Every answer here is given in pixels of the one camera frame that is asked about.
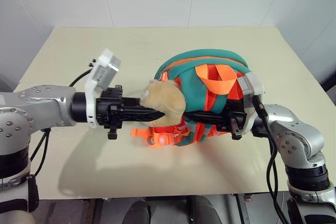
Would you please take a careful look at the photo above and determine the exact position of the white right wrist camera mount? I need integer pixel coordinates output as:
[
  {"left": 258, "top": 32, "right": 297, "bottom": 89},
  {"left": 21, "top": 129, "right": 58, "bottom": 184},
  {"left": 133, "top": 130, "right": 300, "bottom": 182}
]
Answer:
[{"left": 237, "top": 72, "right": 265, "bottom": 134}]

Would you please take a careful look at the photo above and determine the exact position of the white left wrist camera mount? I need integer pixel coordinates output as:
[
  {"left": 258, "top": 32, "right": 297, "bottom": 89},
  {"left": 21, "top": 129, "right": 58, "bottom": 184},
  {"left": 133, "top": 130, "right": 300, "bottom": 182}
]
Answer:
[{"left": 84, "top": 48, "right": 123, "bottom": 130}]

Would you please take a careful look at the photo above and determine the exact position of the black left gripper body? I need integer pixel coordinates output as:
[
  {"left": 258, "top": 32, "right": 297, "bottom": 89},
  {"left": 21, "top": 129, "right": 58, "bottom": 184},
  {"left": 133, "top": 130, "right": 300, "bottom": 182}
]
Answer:
[{"left": 95, "top": 84, "right": 125, "bottom": 141}]

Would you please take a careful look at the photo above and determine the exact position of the dark grey background object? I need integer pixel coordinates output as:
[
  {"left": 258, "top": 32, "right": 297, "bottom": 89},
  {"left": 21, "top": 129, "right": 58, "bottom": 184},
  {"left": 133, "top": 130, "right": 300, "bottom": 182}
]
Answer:
[{"left": 321, "top": 70, "right": 336, "bottom": 93}]

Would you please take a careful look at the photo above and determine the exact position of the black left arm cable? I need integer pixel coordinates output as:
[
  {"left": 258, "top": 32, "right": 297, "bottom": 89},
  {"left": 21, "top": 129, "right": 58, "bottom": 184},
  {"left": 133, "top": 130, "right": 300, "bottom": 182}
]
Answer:
[{"left": 29, "top": 69, "right": 93, "bottom": 177}]

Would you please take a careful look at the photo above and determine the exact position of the teal and orange backpack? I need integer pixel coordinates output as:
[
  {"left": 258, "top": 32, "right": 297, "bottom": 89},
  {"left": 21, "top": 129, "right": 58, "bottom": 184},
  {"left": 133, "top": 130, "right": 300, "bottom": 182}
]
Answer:
[{"left": 130, "top": 48, "right": 264, "bottom": 150}]

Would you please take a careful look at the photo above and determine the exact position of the tan plush toy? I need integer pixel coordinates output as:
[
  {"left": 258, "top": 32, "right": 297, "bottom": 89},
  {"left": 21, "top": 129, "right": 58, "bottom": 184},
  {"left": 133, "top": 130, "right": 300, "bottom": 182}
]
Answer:
[{"left": 140, "top": 80, "right": 187, "bottom": 126}]

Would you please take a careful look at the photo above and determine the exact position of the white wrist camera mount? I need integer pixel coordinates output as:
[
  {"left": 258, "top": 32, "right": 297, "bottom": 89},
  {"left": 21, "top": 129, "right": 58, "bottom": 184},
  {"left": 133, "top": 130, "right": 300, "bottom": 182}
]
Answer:
[
  {"left": 84, "top": 48, "right": 123, "bottom": 130},
  {"left": 237, "top": 72, "right": 265, "bottom": 134}
]

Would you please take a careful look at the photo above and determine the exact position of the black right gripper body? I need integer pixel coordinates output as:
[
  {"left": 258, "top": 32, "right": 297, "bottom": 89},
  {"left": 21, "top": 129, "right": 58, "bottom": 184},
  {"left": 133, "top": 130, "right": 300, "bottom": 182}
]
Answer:
[{"left": 223, "top": 99, "right": 249, "bottom": 141}]

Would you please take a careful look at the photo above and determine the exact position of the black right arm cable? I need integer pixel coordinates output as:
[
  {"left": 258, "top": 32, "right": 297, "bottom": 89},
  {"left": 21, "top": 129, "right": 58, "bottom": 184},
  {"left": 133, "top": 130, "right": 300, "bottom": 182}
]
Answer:
[
  {"left": 271, "top": 153, "right": 281, "bottom": 201},
  {"left": 252, "top": 95, "right": 291, "bottom": 224}
]

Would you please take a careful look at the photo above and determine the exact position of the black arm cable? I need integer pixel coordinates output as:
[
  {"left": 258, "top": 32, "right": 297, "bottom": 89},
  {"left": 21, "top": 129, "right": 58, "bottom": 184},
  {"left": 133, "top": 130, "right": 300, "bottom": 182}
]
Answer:
[
  {"left": 252, "top": 95, "right": 291, "bottom": 224},
  {"left": 29, "top": 69, "right": 93, "bottom": 177},
  {"left": 271, "top": 153, "right": 281, "bottom": 201}
]

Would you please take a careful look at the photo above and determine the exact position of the dark rounded shape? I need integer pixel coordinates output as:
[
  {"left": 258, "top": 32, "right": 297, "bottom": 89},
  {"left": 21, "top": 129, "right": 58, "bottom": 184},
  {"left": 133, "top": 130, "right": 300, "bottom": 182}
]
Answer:
[{"left": 127, "top": 199, "right": 152, "bottom": 224}]

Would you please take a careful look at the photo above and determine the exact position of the dark metal table frame bar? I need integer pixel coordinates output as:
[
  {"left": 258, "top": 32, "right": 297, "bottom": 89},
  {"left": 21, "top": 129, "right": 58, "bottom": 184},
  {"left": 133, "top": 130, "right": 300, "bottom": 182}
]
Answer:
[
  {"left": 235, "top": 193, "right": 253, "bottom": 224},
  {"left": 92, "top": 198, "right": 105, "bottom": 224}
]

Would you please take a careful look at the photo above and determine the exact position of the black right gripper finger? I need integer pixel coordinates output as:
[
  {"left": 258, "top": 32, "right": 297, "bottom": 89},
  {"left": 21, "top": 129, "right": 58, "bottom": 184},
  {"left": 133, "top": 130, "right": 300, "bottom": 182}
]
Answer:
[{"left": 184, "top": 111, "right": 229, "bottom": 128}]

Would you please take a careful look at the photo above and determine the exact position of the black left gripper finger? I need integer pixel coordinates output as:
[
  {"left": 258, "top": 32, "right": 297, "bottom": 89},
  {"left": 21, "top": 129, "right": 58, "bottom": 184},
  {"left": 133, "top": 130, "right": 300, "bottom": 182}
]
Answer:
[
  {"left": 121, "top": 105, "right": 166, "bottom": 123},
  {"left": 122, "top": 97, "right": 144, "bottom": 107}
]

